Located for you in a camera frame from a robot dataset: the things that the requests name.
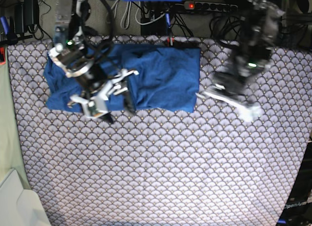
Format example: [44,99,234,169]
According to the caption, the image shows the black power strip red switch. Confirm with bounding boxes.
[183,1,238,12]

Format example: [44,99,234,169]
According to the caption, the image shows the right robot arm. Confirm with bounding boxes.
[48,0,139,122]

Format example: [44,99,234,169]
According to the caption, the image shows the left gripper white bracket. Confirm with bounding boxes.
[196,84,262,122]

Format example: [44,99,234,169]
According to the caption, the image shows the black adapter top left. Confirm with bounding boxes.
[14,0,39,34]

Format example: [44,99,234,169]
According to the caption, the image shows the red black table clamp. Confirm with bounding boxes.
[165,36,175,47]

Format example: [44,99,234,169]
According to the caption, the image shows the red clamp left edge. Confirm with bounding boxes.
[0,47,6,65]

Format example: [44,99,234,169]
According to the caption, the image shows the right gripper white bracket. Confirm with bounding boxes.
[67,68,139,124]

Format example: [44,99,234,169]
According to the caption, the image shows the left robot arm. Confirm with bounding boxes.
[116,0,283,122]

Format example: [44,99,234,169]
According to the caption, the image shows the blue long-sleeve T-shirt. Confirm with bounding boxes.
[43,44,200,113]

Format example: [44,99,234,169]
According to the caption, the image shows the black OpenArm case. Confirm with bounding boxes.
[277,142,312,226]

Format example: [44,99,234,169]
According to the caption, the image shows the white plastic bin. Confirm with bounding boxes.
[0,169,50,226]

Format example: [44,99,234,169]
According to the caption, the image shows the patterned fan-motif tablecloth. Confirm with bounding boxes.
[8,40,312,226]

